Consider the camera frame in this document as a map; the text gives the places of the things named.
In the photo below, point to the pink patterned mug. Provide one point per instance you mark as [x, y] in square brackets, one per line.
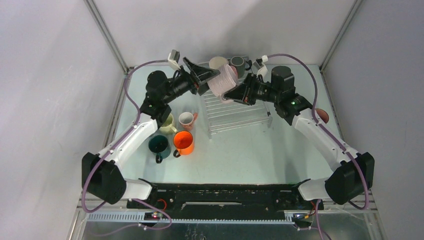
[323, 115]

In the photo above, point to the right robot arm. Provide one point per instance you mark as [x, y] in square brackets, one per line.
[352, 172]

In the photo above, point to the orange mug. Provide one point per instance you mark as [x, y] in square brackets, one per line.
[184, 143]

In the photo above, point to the small salmon pink mug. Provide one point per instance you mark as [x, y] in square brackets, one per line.
[187, 120]

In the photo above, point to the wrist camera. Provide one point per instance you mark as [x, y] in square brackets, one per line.
[174, 59]
[260, 66]

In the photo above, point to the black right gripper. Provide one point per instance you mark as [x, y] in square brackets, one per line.
[240, 93]

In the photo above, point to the clear acrylic dish rack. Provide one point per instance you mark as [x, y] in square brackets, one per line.
[221, 117]

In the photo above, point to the dark teal mug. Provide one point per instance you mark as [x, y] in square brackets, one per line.
[160, 147]

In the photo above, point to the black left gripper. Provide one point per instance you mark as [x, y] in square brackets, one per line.
[201, 75]

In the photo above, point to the cream beige mug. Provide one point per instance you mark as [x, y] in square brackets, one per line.
[217, 61]

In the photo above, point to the light green mug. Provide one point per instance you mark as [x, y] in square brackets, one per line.
[168, 126]

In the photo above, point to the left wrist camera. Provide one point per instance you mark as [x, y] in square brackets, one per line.
[174, 59]

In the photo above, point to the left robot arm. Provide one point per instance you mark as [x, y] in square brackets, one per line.
[102, 172]

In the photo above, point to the dark grey mug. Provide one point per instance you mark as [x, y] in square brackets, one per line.
[239, 64]

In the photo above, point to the mauve grey mug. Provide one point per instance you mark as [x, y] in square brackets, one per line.
[223, 82]

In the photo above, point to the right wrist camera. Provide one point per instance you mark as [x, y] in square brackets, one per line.
[260, 66]

